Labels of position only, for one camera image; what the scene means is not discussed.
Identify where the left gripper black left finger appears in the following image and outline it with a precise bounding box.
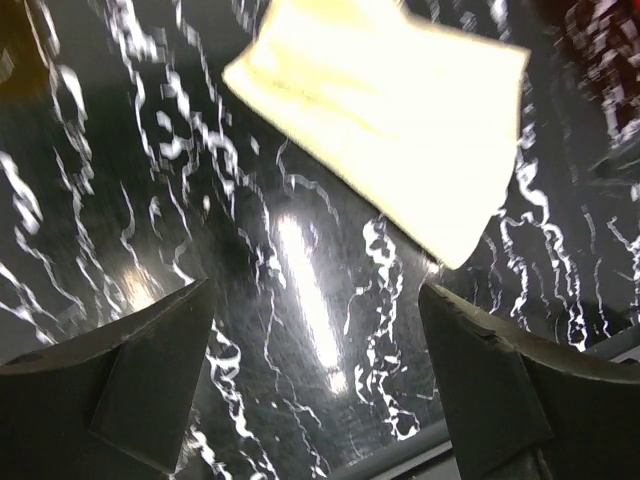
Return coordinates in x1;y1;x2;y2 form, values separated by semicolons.
1;280;215;479

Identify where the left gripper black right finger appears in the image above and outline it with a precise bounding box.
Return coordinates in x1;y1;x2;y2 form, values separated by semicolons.
419;283;639;479

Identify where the yellow-green towel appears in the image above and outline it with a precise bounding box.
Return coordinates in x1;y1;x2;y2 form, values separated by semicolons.
222;1;530;269

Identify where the yellow plastic bin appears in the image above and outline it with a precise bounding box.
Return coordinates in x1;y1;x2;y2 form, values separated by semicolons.
1;0;49;101

